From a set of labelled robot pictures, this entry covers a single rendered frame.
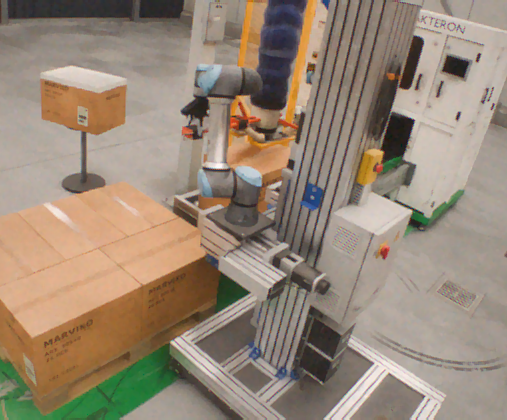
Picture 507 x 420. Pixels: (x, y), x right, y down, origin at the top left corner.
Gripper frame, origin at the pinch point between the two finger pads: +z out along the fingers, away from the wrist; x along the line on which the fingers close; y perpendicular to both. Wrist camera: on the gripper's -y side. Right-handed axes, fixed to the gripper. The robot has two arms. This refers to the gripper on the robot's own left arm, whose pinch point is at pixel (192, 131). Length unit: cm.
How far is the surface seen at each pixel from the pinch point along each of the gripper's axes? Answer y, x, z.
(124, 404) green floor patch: -71, -43, 120
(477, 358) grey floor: 123, -168, 120
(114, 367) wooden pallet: -61, -21, 118
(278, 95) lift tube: 57, -9, -17
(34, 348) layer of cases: -105, -24, 72
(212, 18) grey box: 91, 89, -43
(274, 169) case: 52, -20, 26
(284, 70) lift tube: 58, -9, -32
